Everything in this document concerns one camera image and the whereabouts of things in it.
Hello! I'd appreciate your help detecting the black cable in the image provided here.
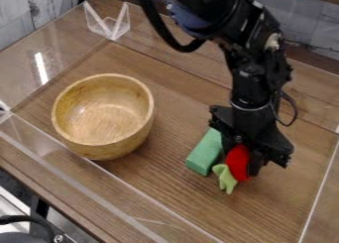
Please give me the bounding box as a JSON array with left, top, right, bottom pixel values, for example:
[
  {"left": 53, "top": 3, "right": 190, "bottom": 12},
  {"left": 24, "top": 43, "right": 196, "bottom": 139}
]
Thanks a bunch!
[{"left": 0, "top": 214, "right": 57, "bottom": 243}]

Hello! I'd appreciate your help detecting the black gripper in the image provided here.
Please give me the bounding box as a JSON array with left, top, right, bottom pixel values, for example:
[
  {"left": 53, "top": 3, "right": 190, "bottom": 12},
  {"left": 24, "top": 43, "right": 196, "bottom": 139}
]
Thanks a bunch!
[{"left": 210, "top": 105, "right": 294, "bottom": 177}]

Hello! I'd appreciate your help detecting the green rectangular block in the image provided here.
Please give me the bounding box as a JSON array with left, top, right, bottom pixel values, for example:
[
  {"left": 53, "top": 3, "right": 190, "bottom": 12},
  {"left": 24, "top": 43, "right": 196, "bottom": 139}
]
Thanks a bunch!
[{"left": 186, "top": 128, "right": 223, "bottom": 176}]

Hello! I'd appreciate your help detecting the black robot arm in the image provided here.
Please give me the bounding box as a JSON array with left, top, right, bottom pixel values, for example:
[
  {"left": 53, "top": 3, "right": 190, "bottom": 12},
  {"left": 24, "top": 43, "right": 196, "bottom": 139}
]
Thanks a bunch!
[{"left": 138, "top": 0, "right": 294, "bottom": 178}]

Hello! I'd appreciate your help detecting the red plush fruit green leaf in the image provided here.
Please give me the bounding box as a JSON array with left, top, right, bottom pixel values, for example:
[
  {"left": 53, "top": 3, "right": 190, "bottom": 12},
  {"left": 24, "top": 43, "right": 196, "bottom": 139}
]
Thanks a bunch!
[{"left": 212, "top": 145, "right": 251, "bottom": 194}]

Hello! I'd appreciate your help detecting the black metal table leg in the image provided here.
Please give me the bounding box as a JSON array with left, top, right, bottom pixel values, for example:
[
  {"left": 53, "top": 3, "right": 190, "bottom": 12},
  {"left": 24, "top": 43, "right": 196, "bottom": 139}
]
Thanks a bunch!
[{"left": 31, "top": 194, "right": 49, "bottom": 219}]

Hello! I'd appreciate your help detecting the clear acrylic corner bracket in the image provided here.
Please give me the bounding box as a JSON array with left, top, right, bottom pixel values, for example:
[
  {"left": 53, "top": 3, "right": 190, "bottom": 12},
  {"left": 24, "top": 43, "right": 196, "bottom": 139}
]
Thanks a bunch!
[{"left": 84, "top": 1, "right": 131, "bottom": 41}]

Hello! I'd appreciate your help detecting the clear acrylic tray wall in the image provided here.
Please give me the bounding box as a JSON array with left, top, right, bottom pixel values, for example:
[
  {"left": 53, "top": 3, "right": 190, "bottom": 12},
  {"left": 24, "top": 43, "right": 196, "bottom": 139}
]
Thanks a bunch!
[{"left": 0, "top": 104, "right": 339, "bottom": 243}]

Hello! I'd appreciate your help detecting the wooden bowl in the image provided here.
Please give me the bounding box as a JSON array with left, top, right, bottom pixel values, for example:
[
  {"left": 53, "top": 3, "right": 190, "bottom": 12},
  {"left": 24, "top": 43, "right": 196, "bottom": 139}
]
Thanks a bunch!
[{"left": 52, "top": 73, "right": 155, "bottom": 160}]

